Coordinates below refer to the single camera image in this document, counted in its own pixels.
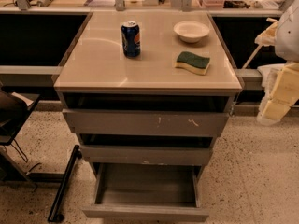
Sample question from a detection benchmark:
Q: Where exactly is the grey drawer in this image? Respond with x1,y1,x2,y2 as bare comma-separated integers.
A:
82,163,208,222
80,145,212,166
63,109,228,137

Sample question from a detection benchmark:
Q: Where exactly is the blue Pepsi soda can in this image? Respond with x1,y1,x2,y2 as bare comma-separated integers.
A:
121,21,141,58

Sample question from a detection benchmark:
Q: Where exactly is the green and yellow sponge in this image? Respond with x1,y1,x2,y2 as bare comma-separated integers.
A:
175,51,210,76

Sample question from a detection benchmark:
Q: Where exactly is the grey top drawer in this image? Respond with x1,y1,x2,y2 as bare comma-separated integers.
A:
63,109,228,137

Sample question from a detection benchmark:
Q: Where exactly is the grey middle drawer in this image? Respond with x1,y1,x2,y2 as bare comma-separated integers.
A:
80,145,212,166

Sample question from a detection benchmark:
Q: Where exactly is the black cart base bar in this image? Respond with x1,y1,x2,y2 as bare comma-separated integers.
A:
48,145,80,223

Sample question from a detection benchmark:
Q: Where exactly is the grey drawer cabinet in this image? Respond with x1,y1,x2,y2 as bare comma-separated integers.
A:
52,10,244,173

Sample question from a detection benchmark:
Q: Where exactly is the dark chair at left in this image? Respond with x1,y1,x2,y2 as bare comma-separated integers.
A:
0,91,40,187

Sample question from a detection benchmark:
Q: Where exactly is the grey bottom drawer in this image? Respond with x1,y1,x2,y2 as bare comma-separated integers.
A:
82,163,208,222

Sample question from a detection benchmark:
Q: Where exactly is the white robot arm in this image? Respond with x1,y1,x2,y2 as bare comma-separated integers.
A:
255,0,299,125

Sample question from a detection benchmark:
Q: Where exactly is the white ceramic bowl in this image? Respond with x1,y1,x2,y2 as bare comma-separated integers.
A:
174,21,209,43

